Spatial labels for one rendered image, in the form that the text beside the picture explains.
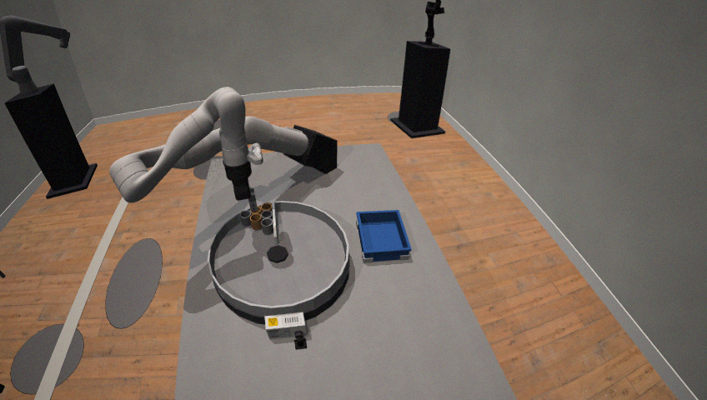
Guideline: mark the blue plastic crate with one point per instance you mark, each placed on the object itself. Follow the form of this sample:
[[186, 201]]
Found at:
[[382, 230]]

